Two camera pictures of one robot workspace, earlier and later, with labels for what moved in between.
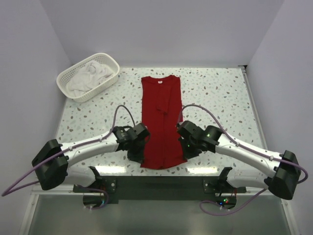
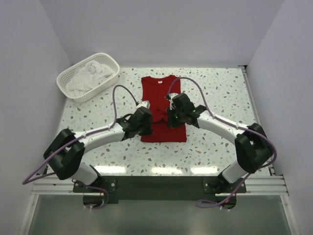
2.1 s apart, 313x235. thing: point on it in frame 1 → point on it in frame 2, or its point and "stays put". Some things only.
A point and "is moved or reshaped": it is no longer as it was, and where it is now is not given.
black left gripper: x=136 y=152 → x=148 y=125
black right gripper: x=187 y=149 → x=171 y=121
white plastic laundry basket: x=82 y=80 stays put
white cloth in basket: x=94 y=73 stays put
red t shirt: x=161 y=112 is moved or reshaped
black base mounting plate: x=157 y=187 stays put
